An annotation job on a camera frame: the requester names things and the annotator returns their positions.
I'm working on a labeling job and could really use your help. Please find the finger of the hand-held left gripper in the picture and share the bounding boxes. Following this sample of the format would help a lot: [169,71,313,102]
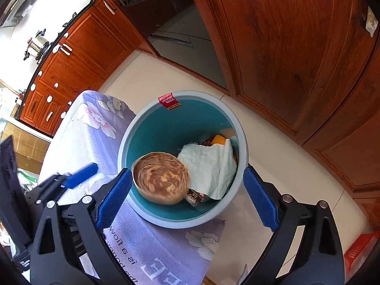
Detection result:
[25,163,99,206]

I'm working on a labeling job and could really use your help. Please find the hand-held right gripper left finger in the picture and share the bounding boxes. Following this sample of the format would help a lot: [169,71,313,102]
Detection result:
[30,168,133,285]

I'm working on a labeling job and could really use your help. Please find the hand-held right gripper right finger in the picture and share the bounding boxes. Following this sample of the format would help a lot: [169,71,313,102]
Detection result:
[240,165,345,285]

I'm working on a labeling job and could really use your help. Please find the round wooden bowl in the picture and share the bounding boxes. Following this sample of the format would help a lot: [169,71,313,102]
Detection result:
[132,152,191,206]

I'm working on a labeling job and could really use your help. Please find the white paper tissue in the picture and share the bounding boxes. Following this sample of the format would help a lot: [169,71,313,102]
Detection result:
[177,138,238,200]

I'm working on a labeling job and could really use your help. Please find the teal round waste bin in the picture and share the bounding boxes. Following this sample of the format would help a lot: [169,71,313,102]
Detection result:
[117,90,249,230]

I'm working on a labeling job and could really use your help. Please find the green and white plastic bag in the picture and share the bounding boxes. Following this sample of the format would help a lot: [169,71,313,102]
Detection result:
[17,169,40,191]

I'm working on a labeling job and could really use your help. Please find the purple floral tablecloth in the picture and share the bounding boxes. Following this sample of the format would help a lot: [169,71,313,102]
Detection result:
[38,90,227,285]

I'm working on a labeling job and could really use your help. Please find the dark snack wrapper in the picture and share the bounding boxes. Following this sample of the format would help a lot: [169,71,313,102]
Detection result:
[184,188,209,207]

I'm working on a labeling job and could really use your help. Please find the red plastic basket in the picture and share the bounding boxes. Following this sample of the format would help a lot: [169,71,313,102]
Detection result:
[343,232,380,277]

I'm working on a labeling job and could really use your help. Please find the wooden kitchen base cabinets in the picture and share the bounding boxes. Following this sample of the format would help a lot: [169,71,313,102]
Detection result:
[19,4,158,135]

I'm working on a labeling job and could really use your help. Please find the steel cooking pot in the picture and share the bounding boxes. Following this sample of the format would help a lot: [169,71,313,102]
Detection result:
[24,29,51,65]

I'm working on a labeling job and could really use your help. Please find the tall wooden cabinet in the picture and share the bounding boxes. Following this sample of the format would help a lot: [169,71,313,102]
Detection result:
[181,0,380,228]

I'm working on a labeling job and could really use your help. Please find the steel range hood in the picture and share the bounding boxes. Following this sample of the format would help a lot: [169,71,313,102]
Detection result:
[0,0,43,28]

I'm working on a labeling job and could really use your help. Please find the black built-in oven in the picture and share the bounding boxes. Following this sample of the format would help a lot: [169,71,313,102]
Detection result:
[99,0,230,96]

